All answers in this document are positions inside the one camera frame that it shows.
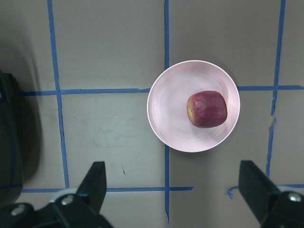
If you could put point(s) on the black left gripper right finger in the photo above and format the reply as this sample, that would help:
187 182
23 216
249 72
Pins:
273 206

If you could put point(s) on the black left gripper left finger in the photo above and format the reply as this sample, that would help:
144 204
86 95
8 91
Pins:
81 208

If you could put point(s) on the red apple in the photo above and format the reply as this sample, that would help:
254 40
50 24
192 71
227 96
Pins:
207 109

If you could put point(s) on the pink plate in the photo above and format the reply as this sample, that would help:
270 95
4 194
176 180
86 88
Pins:
167 99

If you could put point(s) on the dark grey rice cooker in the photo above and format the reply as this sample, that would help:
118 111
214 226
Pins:
11 168

